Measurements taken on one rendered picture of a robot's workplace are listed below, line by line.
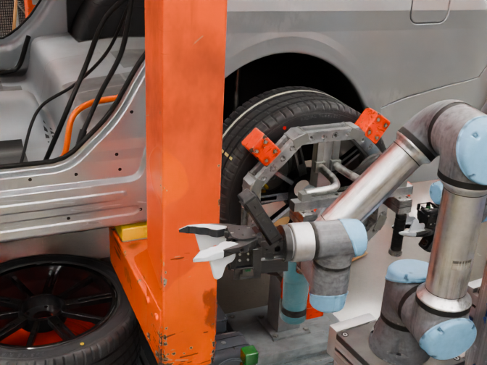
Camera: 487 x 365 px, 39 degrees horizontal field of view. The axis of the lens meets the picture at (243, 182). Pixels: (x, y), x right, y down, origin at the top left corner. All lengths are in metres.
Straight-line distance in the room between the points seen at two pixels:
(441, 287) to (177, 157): 0.71
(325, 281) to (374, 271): 2.31
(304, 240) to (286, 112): 0.99
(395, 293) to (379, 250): 2.25
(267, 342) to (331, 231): 1.42
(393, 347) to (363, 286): 1.85
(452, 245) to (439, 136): 0.22
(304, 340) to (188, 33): 1.46
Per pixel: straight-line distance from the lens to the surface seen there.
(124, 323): 2.32
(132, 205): 2.35
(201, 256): 1.21
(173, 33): 1.64
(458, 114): 1.39
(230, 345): 2.38
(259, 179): 2.17
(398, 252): 2.29
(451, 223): 1.43
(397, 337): 1.69
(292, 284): 2.28
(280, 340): 2.73
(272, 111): 2.28
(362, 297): 3.45
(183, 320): 1.99
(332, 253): 1.33
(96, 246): 3.78
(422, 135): 1.45
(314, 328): 2.81
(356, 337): 1.78
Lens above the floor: 1.86
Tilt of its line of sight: 24 degrees down
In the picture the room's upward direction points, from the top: 3 degrees clockwise
